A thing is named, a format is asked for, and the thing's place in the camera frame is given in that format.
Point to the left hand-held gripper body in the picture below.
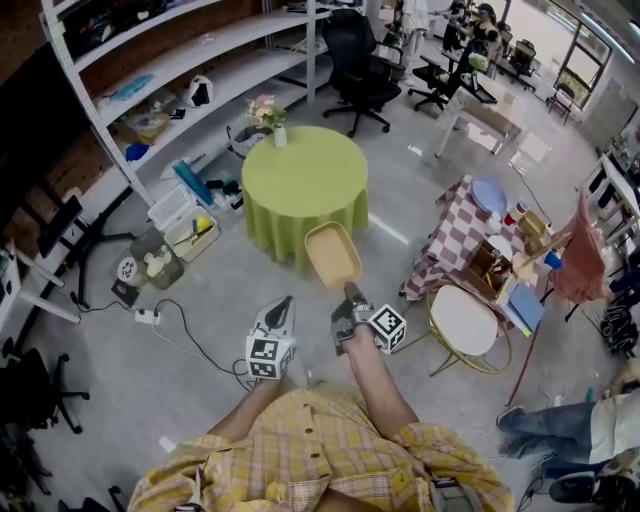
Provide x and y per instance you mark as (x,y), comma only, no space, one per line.
(270,355)

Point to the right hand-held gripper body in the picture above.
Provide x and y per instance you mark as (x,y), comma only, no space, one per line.
(387,327)

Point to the rectangular wooden tray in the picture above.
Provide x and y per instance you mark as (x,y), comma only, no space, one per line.
(332,255)

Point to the person's left forearm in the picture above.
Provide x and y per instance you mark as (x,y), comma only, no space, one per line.
(255,405)

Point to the person's right forearm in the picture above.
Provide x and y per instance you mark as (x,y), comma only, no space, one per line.
(375,380)

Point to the white round stool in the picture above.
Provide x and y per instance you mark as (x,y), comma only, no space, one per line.
(462,320)

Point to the person's yellow plaid shirt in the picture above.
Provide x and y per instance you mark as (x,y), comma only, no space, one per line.
(300,450)

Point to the white plastic bin with tools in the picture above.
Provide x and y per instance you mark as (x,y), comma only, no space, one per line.
(192,240)

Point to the red checkered cloth table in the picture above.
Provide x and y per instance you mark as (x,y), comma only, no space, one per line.
(450,235)

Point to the brown cardboard box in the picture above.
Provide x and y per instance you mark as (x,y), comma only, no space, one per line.
(482,265)

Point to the white power strip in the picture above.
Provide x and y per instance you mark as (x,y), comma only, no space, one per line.
(147,316)

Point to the round green table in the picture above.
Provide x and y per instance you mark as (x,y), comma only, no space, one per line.
(300,175)

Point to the blue notebook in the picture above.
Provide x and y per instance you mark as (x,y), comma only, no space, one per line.
(525,307)

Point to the small black box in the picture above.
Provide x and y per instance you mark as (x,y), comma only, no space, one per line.
(124,294)

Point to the white tape spool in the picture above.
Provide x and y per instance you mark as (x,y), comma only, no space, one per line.
(129,270)

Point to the white lattice basket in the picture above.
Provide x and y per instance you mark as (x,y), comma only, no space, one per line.
(170,205)

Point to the long blue box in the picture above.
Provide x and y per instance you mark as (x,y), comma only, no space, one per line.
(192,182)

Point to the pale blue plate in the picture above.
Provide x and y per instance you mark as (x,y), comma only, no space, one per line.
(489,196)

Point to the white vase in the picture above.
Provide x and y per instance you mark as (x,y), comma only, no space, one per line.
(280,137)

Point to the red cup stack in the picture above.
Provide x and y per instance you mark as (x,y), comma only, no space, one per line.
(515,212)

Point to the pink flower bouquet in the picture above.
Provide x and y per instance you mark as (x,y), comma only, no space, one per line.
(264,111)

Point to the pink cloth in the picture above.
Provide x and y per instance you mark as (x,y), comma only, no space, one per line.
(580,255)

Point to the blue cloth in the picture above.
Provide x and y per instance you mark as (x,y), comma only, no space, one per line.
(136,151)

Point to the cardboard box in plastic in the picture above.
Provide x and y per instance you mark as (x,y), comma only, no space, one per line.
(142,127)

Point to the large black office chair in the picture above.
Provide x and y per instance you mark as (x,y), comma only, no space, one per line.
(360,65)

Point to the white desk with wooden top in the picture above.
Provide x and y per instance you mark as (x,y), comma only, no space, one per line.
(490,107)

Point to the black and white bag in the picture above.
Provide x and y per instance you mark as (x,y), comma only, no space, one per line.
(200,92)

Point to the small black office chair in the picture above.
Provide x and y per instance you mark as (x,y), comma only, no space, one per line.
(435,75)

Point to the black swivel chair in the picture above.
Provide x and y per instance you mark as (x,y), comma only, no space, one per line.
(30,385)

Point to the white metal shelf rack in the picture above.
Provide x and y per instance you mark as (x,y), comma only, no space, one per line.
(225,65)

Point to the teal packet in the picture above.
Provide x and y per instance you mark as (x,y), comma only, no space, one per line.
(132,86)

